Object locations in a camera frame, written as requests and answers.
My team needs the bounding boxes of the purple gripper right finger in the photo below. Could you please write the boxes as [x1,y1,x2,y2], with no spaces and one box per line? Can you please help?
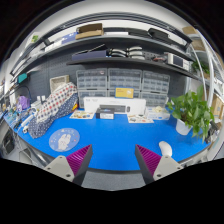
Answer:
[134,144,184,185]

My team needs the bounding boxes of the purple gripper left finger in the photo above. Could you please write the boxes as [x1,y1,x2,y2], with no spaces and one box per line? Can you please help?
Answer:
[44,144,94,187]

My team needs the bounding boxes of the blue desk mat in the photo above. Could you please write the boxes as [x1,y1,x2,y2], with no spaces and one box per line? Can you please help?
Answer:
[16,111,212,172]

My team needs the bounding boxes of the right illustrated card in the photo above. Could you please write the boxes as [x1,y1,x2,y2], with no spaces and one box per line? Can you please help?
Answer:
[127,115,153,124]

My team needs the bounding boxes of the illustrated card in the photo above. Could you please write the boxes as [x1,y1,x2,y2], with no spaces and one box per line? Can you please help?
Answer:
[70,110,94,119]
[127,115,153,124]

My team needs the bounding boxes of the left illustrated card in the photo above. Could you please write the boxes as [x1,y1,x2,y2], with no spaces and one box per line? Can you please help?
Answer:
[70,110,94,119]

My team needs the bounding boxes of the white packaged box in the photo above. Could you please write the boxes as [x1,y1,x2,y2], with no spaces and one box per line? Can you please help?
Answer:
[145,106,170,120]

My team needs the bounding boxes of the small black box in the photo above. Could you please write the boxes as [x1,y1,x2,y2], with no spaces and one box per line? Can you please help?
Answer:
[96,108,114,119]

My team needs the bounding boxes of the white keyboard box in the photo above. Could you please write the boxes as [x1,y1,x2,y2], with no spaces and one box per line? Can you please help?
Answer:
[84,97,146,114]

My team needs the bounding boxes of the patterned fabric bag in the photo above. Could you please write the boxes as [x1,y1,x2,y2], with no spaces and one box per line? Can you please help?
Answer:
[28,82,78,138]

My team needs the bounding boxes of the green potted plant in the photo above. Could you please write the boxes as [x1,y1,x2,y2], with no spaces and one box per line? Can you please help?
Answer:
[167,86,214,141]

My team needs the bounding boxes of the yellow card box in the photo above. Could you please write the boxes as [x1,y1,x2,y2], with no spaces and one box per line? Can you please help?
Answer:
[115,87,134,99]

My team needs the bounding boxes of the right grey drawer cabinet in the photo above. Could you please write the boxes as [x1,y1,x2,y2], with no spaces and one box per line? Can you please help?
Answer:
[141,71,170,107]

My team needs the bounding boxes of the grey drawer cabinet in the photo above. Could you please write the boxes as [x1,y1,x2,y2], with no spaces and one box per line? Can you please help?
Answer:
[141,71,170,107]
[108,68,142,98]
[76,68,107,108]

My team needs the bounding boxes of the left grey drawer cabinet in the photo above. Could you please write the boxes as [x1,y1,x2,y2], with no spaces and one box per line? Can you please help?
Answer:
[76,68,107,108]

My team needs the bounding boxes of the white woven basket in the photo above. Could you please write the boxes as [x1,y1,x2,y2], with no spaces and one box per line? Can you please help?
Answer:
[50,75,69,92]

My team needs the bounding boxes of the middle grey drawer cabinet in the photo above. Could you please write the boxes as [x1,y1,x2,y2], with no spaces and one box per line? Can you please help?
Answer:
[108,68,142,98]

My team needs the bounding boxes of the white electronic instrument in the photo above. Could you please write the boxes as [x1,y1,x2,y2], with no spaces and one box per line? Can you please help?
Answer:
[167,53,190,71]

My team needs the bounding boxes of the dark blue flat box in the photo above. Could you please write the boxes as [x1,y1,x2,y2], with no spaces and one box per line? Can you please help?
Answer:
[72,50,107,61]

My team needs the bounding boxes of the cardboard box on shelf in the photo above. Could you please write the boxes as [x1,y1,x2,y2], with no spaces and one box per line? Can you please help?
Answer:
[75,23,104,40]

